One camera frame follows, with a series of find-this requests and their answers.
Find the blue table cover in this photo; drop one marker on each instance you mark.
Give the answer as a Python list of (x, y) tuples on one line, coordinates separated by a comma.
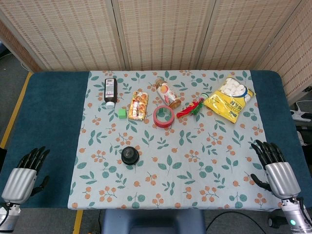
[(48, 109)]

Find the bamboo folding screen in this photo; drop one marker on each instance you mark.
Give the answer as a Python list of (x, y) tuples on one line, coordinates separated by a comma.
[(158, 31)]

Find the white power strip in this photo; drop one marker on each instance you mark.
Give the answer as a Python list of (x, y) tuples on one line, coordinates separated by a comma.
[(301, 115)]

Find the peach drink plastic bottle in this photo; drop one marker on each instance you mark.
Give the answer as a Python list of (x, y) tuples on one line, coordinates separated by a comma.
[(168, 93)]

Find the brown sauce bottle white cap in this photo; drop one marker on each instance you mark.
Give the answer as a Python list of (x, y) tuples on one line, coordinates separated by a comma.
[(111, 91)]

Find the black caster wheel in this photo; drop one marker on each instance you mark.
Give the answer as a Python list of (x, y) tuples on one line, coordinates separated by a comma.
[(273, 222)]

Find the red green feather shuttlecock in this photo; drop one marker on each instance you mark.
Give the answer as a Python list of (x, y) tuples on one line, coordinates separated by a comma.
[(189, 109)]

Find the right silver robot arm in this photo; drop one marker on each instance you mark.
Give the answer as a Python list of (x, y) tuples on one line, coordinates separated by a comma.
[(292, 218)]

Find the black round cap object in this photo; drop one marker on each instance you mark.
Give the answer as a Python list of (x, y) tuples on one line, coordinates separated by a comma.
[(130, 157)]

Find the yellow marshmallow bag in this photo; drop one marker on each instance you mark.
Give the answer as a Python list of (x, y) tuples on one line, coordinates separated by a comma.
[(226, 104)]

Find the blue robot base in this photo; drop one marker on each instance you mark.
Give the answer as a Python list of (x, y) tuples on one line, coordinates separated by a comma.
[(151, 221)]

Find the red tape roll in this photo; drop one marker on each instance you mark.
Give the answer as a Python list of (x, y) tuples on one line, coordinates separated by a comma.
[(156, 119)]

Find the yellow curry food box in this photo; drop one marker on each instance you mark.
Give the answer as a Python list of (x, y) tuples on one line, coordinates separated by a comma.
[(138, 106)]

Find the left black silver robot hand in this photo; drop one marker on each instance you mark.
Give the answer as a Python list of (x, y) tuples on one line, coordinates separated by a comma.
[(20, 180)]

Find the floral leaf print tablecloth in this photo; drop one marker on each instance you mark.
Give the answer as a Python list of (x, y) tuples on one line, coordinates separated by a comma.
[(170, 146)]

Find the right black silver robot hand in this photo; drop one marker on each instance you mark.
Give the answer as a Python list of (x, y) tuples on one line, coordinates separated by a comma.
[(281, 178)]

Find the green cube block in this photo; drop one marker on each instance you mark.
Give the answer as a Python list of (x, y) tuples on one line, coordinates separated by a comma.
[(122, 113)]

